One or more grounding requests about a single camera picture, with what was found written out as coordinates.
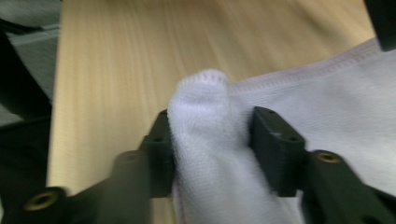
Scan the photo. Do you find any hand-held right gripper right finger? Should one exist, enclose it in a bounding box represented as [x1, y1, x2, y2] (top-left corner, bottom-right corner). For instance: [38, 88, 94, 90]
[247, 105, 308, 198]

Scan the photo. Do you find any white cloth with blue print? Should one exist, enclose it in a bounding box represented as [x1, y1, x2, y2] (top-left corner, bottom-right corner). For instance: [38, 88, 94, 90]
[166, 36, 396, 224]

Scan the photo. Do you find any metal floor rail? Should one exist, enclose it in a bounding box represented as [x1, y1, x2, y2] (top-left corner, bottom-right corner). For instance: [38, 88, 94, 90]
[6, 23, 61, 48]

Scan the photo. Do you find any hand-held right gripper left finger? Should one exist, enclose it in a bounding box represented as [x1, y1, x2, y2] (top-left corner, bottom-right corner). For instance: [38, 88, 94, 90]
[139, 108, 176, 199]

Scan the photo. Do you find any black curtain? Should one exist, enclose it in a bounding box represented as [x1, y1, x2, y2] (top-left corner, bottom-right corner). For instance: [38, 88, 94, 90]
[0, 17, 53, 120]

